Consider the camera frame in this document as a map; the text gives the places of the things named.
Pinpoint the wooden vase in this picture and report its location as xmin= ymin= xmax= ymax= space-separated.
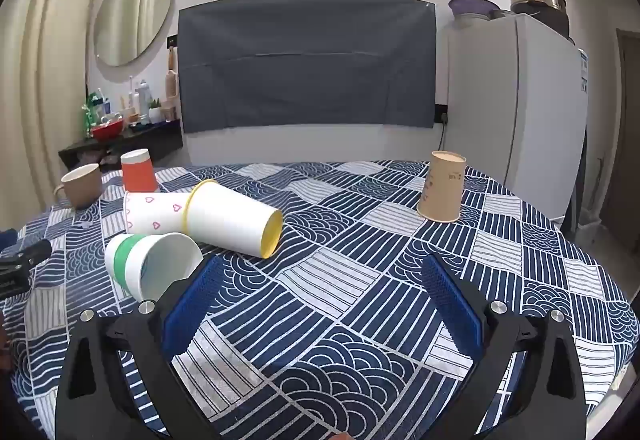
xmin=165 ymin=46 xmax=180 ymax=121

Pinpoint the brown ceramic mug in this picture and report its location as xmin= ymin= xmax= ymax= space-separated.
xmin=53 ymin=163 xmax=105 ymax=210

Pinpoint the purple basin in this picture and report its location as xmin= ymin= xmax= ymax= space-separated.
xmin=448 ymin=0 xmax=502 ymax=20

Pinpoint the oval wall mirror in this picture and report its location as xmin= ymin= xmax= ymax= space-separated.
xmin=93 ymin=0 xmax=174 ymax=68

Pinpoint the brown paper cup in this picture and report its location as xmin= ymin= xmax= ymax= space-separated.
xmin=416 ymin=150 xmax=468 ymax=224

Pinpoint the white cup with yellow rim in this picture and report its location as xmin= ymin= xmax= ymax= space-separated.
xmin=184 ymin=179 xmax=284 ymax=259

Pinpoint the grey cloth cover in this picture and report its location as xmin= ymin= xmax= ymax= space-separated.
xmin=177 ymin=0 xmax=437 ymax=135

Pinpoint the green bottle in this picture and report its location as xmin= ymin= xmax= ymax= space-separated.
xmin=81 ymin=92 xmax=101 ymax=139

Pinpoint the white refrigerator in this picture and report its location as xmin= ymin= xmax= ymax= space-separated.
xmin=444 ymin=12 xmax=589 ymax=224

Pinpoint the brown door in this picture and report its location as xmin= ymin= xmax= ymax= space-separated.
xmin=596 ymin=27 xmax=640 ymax=242

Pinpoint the refrigerator label sticker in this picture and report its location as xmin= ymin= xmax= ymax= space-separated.
xmin=578 ymin=47 xmax=590 ymax=94

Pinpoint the black appliance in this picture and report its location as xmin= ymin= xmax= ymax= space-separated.
xmin=510 ymin=2 xmax=572 ymax=41

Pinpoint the beige curtain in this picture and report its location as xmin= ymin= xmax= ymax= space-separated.
xmin=0 ymin=0 xmax=120 ymax=241

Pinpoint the red bowl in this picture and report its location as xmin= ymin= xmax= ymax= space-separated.
xmin=91 ymin=118 xmax=125 ymax=142

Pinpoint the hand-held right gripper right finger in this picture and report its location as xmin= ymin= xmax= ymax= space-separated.
xmin=420 ymin=254 xmax=587 ymax=440

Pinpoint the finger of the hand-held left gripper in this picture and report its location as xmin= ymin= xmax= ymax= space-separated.
xmin=0 ymin=239 xmax=53 ymax=271
xmin=0 ymin=267 xmax=34 ymax=299

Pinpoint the orange paper cup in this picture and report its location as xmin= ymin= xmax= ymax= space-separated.
xmin=120 ymin=148 xmax=159 ymax=194

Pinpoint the black side shelf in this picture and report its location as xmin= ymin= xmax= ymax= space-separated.
xmin=58 ymin=119 xmax=184 ymax=172

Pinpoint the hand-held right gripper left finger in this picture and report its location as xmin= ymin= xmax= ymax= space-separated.
xmin=54 ymin=254 xmax=224 ymax=440

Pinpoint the white cup with green band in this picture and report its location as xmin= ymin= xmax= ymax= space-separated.
xmin=104 ymin=232 xmax=205 ymax=304

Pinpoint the white cup with pink hearts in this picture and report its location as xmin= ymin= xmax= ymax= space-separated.
xmin=123 ymin=191 xmax=194 ymax=235

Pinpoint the blue patterned tablecloth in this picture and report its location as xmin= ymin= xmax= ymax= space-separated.
xmin=0 ymin=160 xmax=640 ymax=440

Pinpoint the grey spray can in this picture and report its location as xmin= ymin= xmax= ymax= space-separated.
xmin=137 ymin=79 xmax=152 ymax=121

